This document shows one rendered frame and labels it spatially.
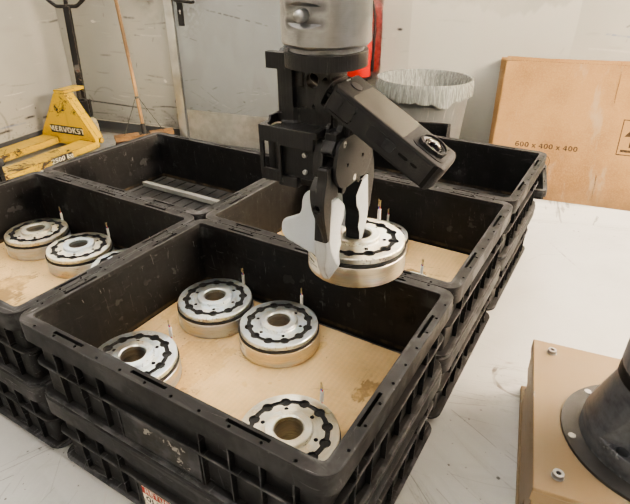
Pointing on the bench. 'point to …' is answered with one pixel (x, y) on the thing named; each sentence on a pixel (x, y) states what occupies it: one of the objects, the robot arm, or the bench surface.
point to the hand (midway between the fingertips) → (344, 258)
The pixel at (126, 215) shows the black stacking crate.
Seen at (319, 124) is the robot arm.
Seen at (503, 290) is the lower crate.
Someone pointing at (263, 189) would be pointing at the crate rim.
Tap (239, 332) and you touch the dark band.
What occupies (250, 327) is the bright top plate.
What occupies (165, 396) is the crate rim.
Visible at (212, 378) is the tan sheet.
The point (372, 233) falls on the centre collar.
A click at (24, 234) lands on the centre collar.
